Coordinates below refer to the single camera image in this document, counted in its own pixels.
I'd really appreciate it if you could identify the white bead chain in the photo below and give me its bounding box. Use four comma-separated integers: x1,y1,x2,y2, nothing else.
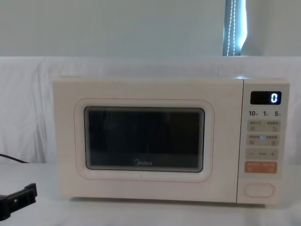
226,0,236,57

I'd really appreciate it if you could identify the cream oven door with window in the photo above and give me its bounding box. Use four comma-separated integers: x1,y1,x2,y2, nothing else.
52,79,245,203

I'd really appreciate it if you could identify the white curtain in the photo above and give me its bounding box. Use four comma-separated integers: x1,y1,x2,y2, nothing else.
0,0,301,57

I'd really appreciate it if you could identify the cream microwave oven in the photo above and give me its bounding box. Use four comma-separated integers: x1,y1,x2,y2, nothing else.
52,75,290,208

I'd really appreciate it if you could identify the oven control panel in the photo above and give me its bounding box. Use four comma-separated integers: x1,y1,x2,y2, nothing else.
237,80,290,204

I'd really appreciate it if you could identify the black power cable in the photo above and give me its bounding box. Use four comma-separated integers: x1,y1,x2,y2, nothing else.
0,153,30,164

